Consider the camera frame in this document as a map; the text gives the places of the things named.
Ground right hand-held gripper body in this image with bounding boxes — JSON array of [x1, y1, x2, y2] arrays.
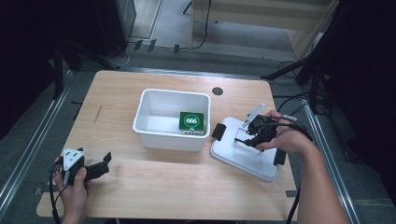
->
[[242, 103, 279, 145]]

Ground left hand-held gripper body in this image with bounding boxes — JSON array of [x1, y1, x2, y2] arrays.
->
[[63, 147, 92, 187]]

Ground white lid with black handle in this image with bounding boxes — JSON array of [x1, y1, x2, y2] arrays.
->
[[209, 116, 288, 184]]

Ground green square carton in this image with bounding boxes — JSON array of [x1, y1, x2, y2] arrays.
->
[[177, 111, 205, 136]]

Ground white plastic storage box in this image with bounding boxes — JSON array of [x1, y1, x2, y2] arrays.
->
[[132, 88, 212, 153]]

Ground person's right hand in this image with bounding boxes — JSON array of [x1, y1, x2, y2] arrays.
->
[[254, 108, 311, 157]]

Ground person's left hand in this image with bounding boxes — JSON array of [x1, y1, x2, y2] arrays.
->
[[52, 156, 92, 224]]

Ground black tripod stand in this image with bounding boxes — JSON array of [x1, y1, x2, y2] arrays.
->
[[261, 50, 332, 115]]

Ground dark cabinet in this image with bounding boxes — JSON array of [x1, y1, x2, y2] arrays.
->
[[92, 0, 138, 59]]

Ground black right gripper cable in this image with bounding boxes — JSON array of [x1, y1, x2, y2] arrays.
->
[[273, 114, 314, 224]]

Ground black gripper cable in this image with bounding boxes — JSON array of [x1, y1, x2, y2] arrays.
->
[[49, 163, 64, 224], [273, 114, 314, 224]]

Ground black floor cables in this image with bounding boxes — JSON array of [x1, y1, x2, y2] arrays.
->
[[273, 60, 314, 124]]

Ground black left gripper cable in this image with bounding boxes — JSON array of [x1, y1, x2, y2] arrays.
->
[[49, 163, 64, 224]]

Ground metal floor rail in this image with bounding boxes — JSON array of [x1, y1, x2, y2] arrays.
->
[[0, 70, 75, 217], [302, 101, 361, 224]]

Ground black upright stand post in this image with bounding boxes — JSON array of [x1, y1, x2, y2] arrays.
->
[[51, 38, 65, 101]]

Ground white floor cable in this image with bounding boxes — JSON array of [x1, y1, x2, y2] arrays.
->
[[106, 43, 133, 70]]

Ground light wooden furniture frame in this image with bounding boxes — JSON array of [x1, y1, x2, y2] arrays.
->
[[187, 0, 341, 61]]

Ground black hanging cable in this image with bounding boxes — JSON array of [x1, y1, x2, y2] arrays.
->
[[189, 0, 213, 51]]

